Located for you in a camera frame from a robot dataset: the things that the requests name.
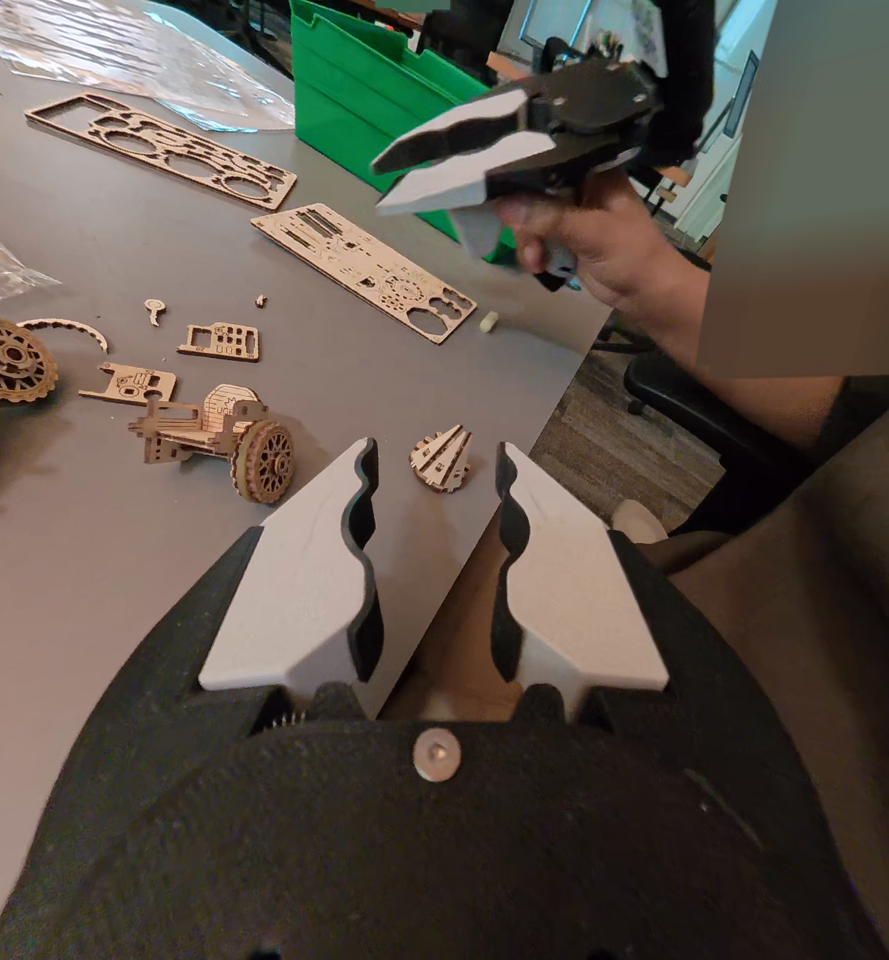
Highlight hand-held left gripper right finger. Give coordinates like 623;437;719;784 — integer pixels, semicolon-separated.
491;441;672;717

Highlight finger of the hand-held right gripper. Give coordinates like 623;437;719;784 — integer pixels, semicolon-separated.
368;86;534;179
375;131;564;219

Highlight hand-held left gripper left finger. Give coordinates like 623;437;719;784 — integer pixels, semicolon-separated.
198;437;386;693

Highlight wooden parts sheet with gears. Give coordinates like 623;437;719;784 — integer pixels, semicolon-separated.
251;202;479;345

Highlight cone-shaped wooden wheel assembly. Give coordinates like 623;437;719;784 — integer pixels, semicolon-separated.
408;423;475;497

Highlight grey desk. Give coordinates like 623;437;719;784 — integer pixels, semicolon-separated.
0;0;615;939

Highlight person's right hand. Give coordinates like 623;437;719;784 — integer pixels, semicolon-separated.
493;178;707;335

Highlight person's beige pants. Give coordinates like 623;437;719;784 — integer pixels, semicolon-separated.
611;498;671;546

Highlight green plastic bin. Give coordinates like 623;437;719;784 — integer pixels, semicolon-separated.
288;0;524;265

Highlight wooden sidecar model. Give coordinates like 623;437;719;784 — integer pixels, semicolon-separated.
128;382;296;505

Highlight empty wooden parts sheet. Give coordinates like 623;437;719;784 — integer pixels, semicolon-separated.
24;93;298;212

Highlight person's brown shirt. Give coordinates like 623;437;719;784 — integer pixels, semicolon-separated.
662;378;889;960

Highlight clear plastic sleeve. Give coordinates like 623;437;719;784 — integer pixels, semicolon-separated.
0;0;297;135

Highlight toothed wooden arc piece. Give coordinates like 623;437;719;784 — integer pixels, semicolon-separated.
17;318;110;355

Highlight wooden motorcycle model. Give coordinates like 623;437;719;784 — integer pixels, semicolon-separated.
0;291;61;410

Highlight slotted small wooden frame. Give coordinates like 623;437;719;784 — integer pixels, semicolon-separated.
177;321;261;363

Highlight small wooden frame with holes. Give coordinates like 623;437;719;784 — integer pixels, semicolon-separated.
78;361;178;409

